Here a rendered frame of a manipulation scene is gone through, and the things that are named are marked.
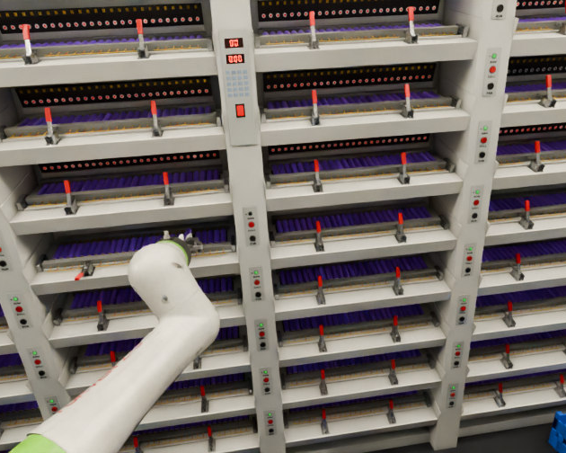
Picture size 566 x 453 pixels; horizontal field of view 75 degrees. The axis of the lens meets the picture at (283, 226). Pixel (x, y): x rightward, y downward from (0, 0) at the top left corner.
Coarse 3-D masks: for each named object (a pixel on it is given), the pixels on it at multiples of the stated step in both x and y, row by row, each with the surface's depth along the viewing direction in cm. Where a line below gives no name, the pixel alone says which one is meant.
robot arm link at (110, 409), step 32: (160, 320) 70; (192, 320) 70; (160, 352) 63; (192, 352) 68; (96, 384) 56; (128, 384) 57; (160, 384) 61; (64, 416) 50; (96, 416) 51; (128, 416) 54; (64, 448) 47; (96, 448) 49
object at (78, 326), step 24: (120, 288) 127; (216, 288) 126; (240, 288) 124; (72, 312) 118; (96, 312) 119; (120, 312) 121; (144, 312) 121; (240, 312) 120; (48, 336) 113; (72, 336) 114; (96, 336) 115; (120, 336) 116; (144, 336) 118
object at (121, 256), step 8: (208, 248) 114; (216, 248) 115; (224, 248) 115; (88, 256) 112; (96, 256) 112; (104, 256) 112; (112, 256) 112; (120, 256) 112; (128, 256) 112; (192, 256) 113; (48, 264) 110; (56, 264) 110; (64, 264) 111; (72, 264) 111; (80, 264) 111; (112, 264) 111
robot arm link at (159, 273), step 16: (144, 256) 69; (160, 256) 69; (176, 256) 71; (128, 272) 70; (144, 272) 68; (160, 272) 68; (176, 272) 70; (144, 288) 68; (160, 288) 68; (176, 288) 69; (192, 288) 72; (160, 304) 69; (176, 304) 69
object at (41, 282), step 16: (144, 224) 122; (160, 224) 123; (176, 224) 124; (48, 240) 118; (32, 256) 109; (48, 256) 116; (208, 256) 114; (224, 256) 114; (32, 272) 108; (48, 272) 110; (64, 272) 110; (80, 272) 110; (96, 272) 110; (112, 272) 110; (192, 272) 112; (208, 272) 113; (224, 272) 114; (240, 272) 115; (32, 288) 107; (48, 288) 108; (64, 288) 109; (80, 288) 110; (96, 288) 111
